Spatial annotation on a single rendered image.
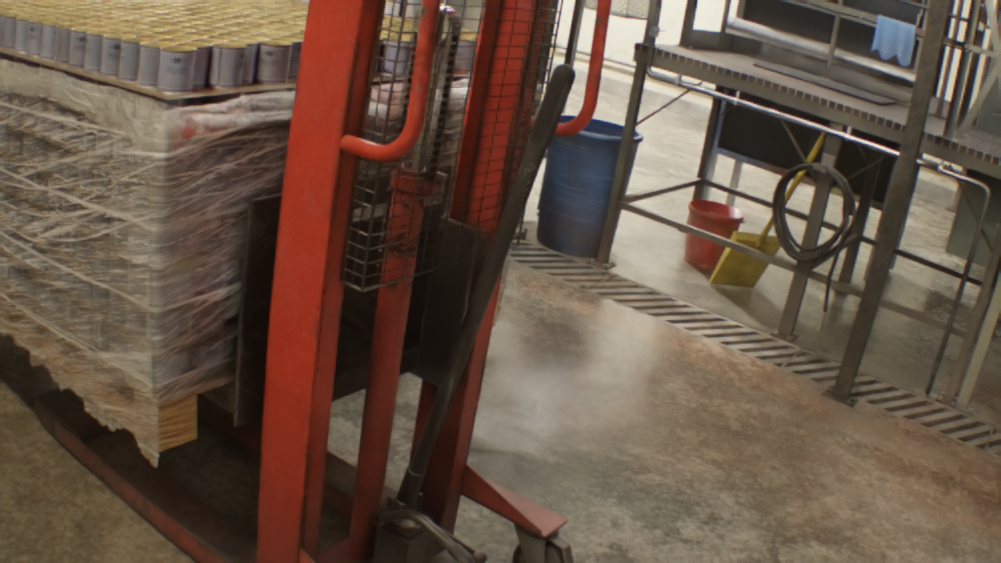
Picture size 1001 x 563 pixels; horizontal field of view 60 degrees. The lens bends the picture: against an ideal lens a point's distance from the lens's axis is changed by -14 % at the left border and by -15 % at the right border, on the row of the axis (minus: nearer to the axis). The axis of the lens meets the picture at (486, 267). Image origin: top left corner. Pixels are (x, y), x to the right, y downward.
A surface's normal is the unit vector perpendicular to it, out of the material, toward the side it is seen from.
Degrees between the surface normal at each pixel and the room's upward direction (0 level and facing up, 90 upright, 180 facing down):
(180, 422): 88
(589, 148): 92
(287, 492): 90
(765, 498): 0
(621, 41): 90
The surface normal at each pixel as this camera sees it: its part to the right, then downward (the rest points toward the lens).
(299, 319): -0.59, 0.18
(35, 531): 0.17, -0.93
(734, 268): 0.07, 0.78
